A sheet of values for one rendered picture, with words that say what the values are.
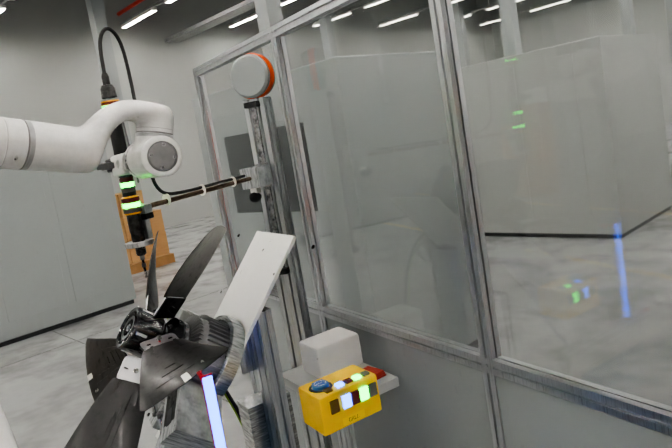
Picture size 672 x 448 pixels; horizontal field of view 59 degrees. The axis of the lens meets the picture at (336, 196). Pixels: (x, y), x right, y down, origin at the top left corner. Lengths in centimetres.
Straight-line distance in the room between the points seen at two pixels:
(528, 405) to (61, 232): 628
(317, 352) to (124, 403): 62
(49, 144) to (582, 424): 125
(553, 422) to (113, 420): 107
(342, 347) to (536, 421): 69
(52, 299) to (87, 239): 75
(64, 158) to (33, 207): 607
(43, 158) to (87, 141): 9
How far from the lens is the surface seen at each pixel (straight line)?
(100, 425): 171
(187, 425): 161
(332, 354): 201
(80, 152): 120
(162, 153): 125
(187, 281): 170
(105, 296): 757
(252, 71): 214
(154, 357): 156
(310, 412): 145
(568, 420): 156
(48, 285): 734
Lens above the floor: 165
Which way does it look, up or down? 6 degrees down
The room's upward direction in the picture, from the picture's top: 10 degrees counter-clockwise
